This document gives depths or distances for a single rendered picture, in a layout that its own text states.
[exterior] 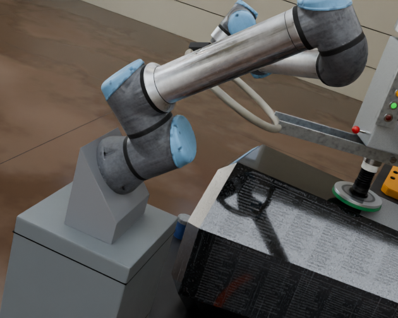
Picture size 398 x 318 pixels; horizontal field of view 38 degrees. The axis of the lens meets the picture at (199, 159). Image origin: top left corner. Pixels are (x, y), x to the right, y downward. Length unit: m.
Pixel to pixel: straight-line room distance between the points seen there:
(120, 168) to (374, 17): 7.09
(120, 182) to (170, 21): 7.56
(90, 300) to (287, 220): 1.00
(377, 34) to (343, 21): 7.17
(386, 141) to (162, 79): 1.10
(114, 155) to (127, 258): 0.31
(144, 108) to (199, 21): 7.47
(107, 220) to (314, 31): 0.82
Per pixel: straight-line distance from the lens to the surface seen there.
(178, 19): 9.20
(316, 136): 2.38
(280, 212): 2.51
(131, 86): 1.64
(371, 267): 2.49
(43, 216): 1.88
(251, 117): 2.12
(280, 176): 2.61
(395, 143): 2.42
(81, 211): 1.81
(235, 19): 1.95
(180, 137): 1.68
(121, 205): 1.81
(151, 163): 1.71
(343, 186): 2.61
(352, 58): 1.46
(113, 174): 1.76
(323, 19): 1.43
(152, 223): 1.97
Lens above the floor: 1.83
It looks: 23 degrees down
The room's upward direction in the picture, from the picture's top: 17 degrees clockwise
